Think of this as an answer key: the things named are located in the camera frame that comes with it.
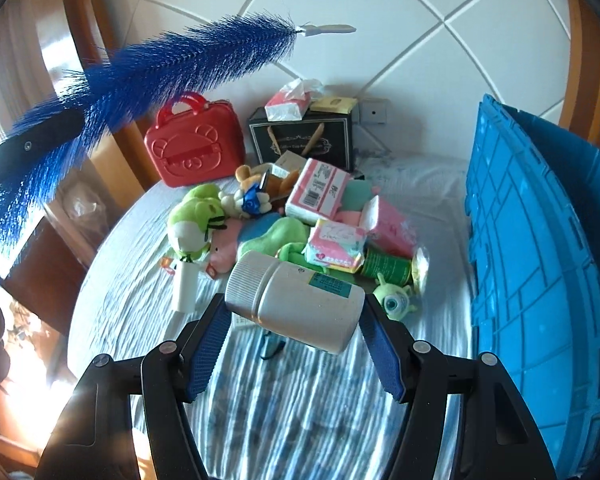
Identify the blue green plush cushion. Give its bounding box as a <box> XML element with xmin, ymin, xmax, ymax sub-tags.
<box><xmin>237</xmin><ymin>215</ymin><xmax>311</xmax><ymax>263</ymax></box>

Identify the green can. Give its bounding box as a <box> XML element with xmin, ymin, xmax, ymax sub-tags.
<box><xmin>362</xmin><ymin>247</ymin><xmax>413</xmax><ymax>286</ymax></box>

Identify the blue bristle duster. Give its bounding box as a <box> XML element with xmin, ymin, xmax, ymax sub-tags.
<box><xmin>0</xmin><ymin>14</ymin><xmax>357</xmax><ymax>281</ymax></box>

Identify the clear plastic bag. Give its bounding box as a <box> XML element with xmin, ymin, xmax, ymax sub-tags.
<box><xmin>62</xmin><ymin>180</ymin><xmax>108</xmax><ymax>231</ymax></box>

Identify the green one-eyed monster plush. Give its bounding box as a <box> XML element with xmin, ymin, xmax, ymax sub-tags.
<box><xmin>372</xmin><ymin>272</ymin><xmax>423</xmax><ymax>322</ymax></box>

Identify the white pink tissue pack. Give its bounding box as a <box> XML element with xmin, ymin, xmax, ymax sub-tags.
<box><xmin>285</xmin><ymin>158</ymin><xmax>352</xmax><ymax>224</ymax></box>

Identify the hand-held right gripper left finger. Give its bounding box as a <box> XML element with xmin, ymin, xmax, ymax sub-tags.
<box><xmin>37</xmin><ymin>294</ymin><xmax>231</xmax><ymax>480</ymax></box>

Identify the red bear suitcase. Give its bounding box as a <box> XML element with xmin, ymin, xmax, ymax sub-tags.
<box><xmin>145</xmin><ymin>91</ymin><xmax>246</xmax><ymax>188</ymax></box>

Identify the tan plush toy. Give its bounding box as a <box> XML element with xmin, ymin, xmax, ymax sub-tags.
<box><xmin>235</xmin><ymin>164</ymin><xmax>301</xmax><ymax>197</ymax></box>

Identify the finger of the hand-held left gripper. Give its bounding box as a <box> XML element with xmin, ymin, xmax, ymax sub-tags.
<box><xmin>0</xmin><ymin>109</ymin><xmax>86</xmax><ymax>201</ymax></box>

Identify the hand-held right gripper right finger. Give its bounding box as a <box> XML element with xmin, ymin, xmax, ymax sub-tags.
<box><xmin>358</xmin><ymin>296</ymin><xmax>558</xmax><ymax>480</ymax></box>

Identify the dark wooden nightstand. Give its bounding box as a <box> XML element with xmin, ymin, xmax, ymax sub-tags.
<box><xmin>0</xmin><ymin>210</ymin><xmax>88</xmax><ymax>333</ymax></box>

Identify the blue plastic crate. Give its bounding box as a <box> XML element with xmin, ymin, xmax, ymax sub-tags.
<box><xmin>464</xmin><ymin>93</ymin><xmax>600</xmax><ymax>478</ymax></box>

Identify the small pink pad pack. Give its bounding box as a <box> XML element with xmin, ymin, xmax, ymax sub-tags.
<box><xmin>304</xmin><ymin>218</ymin><xmax>368</xmax><ymax>272</ymax></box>

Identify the striped bedsheet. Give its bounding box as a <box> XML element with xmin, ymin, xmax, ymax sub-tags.
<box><xmin>67</xmin><ymin>157</ymin><xmax>481</xmax><ymax>480</ymax></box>

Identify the white roll cardboard core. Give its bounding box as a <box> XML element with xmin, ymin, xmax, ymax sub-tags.
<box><xmin>172</xmin><ymin>260</ymin><xmax>201</xmax><ymax>312</ymax></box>

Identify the white wall socket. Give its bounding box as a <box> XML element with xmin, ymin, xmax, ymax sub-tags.
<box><xmin>359</xmin><ymin>100</ymin><xmax>388</xmax><ymax>125</ymax></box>

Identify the beige flat box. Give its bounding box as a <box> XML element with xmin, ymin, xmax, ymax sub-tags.
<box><xmin>310</xmin><ymin>96</ymin><xmax>358</xmax><ymax>114</ymax></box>

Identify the crinkled white wrapper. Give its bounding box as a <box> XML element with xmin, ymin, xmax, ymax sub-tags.
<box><xmin>411</xmin><ymin>247</ymin><xmax>431</xmax><ymax>291</ymax></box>

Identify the red white tissue box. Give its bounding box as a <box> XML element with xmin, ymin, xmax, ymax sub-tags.
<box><xmin>264</xmin><ymin>78</ymin><xmax>323</xmax><ymax>122</ymax></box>

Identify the pink plush toy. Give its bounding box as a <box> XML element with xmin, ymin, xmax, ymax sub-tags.
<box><xmin>207</xmin><ymin>220</ymin><xmax>246</xmax><ymax>273</ymax></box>

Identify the pink soft pack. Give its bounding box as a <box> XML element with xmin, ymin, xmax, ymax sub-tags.
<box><xmin>362</xmin><ymin>195</ymin><xmax>417</xmax><ymax>257</ymax></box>

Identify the white duck plush blue outfit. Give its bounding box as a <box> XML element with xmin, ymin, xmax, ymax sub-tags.
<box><xmin>219</xmin><ymin>180</ymin><xmax>273</xmax><ymax>218</ymax></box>

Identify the mint green pack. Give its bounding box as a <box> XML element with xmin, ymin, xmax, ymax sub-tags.
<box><xmin>342</xmin><ymin>180</ymin><xmax>381</xmax><ymax>212</ymax></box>

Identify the white plastic bottle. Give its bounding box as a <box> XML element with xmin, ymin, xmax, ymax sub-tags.
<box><xmin>224</xmin><ymin>250</ymin><xmax>367</xmax><ymax>355</ymax></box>

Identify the black gift box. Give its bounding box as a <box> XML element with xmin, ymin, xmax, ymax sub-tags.
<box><xmin>247</xmin><ymin>107</ymin><xmax>355</xmax><ymax>173</ymax></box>

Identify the black cord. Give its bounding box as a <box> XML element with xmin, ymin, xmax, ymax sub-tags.
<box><xmin>259</xmin><ymin>330</ymin><xmax>287</xmax><ymax>361</ymax></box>

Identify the green frog plush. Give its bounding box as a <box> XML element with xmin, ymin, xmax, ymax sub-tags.
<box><xmin>167</xmin><ymin>183</ymin><xmax>231</xmax><ymax>263</ymax></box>

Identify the cream cardboard box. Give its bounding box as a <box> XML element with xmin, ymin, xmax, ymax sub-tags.
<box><xmin>274</xmin><ymin>151</ymin><xmax>308</xmax><ymax>176</ymax></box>

